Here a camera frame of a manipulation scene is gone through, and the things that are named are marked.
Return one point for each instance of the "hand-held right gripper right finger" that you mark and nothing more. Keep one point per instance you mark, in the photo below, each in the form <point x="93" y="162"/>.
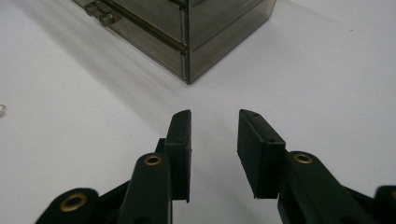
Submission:
<point x="261" y="168"/>

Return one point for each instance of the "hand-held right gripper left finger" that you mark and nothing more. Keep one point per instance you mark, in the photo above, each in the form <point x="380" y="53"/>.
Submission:
<point x="179" y="161"/>

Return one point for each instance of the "smoky transparent plastic drawer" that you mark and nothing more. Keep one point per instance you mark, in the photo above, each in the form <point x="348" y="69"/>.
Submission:
<point x="155" y="53"/>
<point x="155" y="17"/>

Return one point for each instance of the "smoky transparent drawer box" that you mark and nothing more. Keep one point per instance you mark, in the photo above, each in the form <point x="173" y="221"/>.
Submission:
<point x="224" y="28"/>

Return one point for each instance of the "small clear plastic piece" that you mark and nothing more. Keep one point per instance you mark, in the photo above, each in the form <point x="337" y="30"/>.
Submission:
<point x="2" y="110"/>

